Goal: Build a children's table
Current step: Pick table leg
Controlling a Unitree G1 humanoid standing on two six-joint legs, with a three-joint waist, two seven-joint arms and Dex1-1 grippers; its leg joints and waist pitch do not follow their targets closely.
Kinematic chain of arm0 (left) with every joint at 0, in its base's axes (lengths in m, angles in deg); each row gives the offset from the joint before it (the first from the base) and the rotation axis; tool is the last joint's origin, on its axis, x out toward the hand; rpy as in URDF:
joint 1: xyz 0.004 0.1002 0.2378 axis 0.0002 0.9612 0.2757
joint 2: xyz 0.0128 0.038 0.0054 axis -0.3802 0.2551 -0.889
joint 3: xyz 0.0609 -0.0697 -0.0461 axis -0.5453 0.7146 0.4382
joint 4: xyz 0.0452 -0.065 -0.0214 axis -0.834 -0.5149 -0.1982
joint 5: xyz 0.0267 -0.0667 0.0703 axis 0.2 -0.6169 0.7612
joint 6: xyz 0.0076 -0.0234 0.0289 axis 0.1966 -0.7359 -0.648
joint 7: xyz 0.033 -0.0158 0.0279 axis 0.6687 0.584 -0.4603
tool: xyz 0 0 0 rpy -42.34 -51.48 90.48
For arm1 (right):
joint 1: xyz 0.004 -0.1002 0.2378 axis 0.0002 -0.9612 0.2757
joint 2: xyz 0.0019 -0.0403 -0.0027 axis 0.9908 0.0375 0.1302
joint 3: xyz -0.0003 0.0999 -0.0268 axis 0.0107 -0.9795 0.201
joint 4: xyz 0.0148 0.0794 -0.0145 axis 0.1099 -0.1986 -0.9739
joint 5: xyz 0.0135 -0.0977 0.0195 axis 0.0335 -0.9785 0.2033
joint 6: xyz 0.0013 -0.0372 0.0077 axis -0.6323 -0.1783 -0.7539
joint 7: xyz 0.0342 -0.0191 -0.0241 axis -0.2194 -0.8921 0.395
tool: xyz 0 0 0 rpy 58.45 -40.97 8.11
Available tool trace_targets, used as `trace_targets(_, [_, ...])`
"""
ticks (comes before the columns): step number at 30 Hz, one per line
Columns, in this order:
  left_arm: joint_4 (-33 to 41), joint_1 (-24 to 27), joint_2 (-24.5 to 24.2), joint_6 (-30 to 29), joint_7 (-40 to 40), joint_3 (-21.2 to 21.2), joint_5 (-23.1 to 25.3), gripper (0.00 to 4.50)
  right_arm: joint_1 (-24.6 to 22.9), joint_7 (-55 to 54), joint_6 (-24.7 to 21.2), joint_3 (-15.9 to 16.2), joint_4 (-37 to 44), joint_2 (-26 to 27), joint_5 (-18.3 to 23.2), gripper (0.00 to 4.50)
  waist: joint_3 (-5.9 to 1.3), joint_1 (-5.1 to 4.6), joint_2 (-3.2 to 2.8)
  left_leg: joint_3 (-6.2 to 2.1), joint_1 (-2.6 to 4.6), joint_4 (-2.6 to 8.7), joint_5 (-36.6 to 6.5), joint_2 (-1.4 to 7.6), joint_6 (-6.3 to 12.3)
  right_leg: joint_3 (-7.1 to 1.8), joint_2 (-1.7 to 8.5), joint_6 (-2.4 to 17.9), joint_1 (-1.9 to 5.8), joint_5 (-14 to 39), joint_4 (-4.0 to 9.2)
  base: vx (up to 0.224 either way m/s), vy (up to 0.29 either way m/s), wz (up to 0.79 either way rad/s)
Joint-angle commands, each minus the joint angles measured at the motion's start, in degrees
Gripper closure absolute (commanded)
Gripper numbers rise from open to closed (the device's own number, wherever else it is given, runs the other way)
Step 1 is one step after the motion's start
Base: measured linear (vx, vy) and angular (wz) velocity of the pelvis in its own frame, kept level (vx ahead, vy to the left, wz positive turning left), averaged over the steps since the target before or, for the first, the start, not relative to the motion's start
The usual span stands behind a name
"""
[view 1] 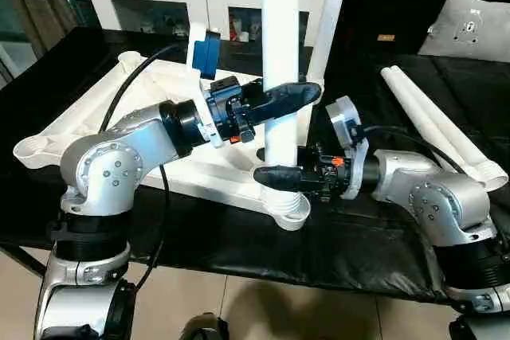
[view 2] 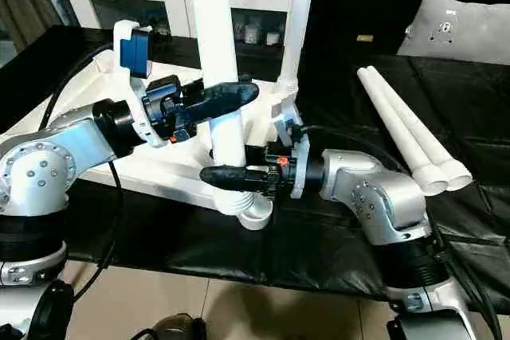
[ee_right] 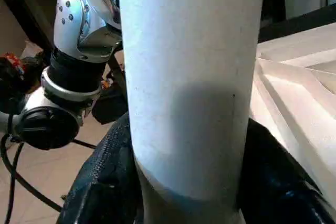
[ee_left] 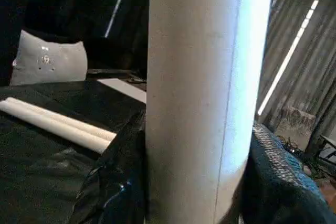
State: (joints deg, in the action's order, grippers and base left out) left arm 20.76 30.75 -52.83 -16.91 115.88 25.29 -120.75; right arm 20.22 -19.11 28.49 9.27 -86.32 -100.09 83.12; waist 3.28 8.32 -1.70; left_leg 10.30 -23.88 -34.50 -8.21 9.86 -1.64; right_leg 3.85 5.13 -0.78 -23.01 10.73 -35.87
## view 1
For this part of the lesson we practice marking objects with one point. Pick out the white plastic table top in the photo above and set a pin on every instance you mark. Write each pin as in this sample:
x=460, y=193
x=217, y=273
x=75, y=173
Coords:
x=207, y=180

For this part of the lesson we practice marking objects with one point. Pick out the black metal frame bar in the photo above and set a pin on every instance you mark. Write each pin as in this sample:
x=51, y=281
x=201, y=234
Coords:
x=24, y=262

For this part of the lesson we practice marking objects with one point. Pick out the white plastic table leg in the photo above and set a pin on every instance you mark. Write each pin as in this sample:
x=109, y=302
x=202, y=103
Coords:
x=446, y=117
x=279, y=17
x=330, y=17
x=429, y=117

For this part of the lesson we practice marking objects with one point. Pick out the black work mat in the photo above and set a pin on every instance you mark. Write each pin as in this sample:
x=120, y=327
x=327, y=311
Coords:
x=358, y=244

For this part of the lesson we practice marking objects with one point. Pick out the dark rounded robot foot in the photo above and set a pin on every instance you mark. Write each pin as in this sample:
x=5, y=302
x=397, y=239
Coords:
x=203, y=330

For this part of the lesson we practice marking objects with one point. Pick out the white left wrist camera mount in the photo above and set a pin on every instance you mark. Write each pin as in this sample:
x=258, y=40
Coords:
x=203, y=57

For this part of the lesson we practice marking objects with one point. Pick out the brown grey curtain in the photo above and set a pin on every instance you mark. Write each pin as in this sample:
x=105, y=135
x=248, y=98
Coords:
x=36, y=5

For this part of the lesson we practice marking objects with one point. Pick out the grey cushion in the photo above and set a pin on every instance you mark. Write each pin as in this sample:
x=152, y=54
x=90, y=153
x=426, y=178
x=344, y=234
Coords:
x=490, y=9

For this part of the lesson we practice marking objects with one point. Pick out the small red bottle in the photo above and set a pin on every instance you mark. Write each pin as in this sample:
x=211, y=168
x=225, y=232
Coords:
x=233, y=29

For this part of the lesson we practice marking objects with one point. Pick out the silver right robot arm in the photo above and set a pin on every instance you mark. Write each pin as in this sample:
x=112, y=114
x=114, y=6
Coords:
x=446, y=200

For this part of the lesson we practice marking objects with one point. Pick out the small yellow label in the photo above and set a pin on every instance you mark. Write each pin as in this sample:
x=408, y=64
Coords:
x=385, y=37

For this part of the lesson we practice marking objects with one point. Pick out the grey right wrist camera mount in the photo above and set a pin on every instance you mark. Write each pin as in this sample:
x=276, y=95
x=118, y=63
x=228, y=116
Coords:
x=342, y=113

